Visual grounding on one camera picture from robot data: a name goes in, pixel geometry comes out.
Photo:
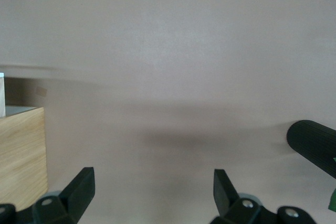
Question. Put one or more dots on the black ribbed cylindrical vase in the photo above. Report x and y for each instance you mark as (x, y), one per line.
(312, 142)

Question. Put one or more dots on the red rose with green leaves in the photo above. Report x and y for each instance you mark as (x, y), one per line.
(333, 201)

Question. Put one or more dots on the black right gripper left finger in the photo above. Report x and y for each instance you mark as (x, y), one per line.
(78, 197)

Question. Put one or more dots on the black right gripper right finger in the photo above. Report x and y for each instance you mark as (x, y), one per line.
(225, 197)

